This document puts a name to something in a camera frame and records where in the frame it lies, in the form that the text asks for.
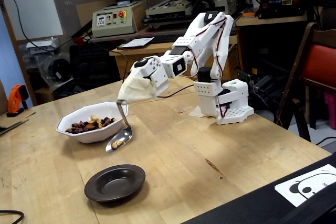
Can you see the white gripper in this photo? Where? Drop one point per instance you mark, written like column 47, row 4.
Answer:
column 155, row 75

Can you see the beige masking tape wrap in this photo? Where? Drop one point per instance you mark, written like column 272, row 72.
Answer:
column 134, row 89

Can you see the bent metal spoon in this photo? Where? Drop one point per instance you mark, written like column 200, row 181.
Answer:
column 123, row 136

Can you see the white robot arm with base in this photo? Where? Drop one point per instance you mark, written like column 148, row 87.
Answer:
column 204, row 90

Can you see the white octagonal bowl blue rim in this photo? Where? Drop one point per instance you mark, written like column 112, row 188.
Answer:
column 94, row 136

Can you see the dark brown plate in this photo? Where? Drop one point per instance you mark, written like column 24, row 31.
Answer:
column 115, row 190

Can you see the wooden workbench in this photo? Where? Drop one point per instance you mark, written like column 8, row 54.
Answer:
column 141, row 61

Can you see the black keyboard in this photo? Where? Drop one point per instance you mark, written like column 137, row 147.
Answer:
column 162, row 38

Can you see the white printed paper sheet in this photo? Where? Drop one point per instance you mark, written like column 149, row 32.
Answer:
column 136, row 42

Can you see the beige control box red button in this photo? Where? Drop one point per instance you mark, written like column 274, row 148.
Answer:
column 113, row 28

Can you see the beige tape patch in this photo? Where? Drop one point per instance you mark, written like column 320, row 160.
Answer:
column 195, row 113

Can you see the black plastic crate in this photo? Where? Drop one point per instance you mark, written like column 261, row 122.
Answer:
column 89, row 64

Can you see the mixed nuts pile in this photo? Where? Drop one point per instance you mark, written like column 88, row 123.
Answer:
column 86, row 126

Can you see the green circuit board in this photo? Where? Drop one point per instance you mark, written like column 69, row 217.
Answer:
column 245, row 77

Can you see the clear plastic bag black item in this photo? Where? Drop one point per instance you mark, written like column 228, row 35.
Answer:
column 59, row 70

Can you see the orange flat item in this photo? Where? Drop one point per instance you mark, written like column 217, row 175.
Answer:
column 249, row 14

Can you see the black power adapter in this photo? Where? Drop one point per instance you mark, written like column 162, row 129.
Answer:
column 263, row 82

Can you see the white small box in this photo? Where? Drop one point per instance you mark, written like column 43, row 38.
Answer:
column 42, row 44

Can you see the wooden shelf board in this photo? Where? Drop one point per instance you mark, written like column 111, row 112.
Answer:
column 275, row 21

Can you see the wooden easel leg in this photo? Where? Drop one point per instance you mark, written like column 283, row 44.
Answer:
column 19, row 58

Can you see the white board panel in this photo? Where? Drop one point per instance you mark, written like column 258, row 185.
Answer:
column 31, row 3

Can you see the orange and black hand tool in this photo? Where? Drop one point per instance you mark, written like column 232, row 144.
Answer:
column 15, row 94

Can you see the dark flat metal strip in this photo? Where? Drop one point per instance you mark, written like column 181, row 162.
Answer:
column 13, row 125

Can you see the wooden chair red cushion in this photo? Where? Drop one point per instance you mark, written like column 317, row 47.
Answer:
column 320, row 61

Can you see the black case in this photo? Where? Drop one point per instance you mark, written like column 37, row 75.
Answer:
column 249, row 208

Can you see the white panda card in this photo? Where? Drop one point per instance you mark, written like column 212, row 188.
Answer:
column 286, row 190

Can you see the pink plastic object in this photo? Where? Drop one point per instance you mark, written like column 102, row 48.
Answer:
column 330, row 111

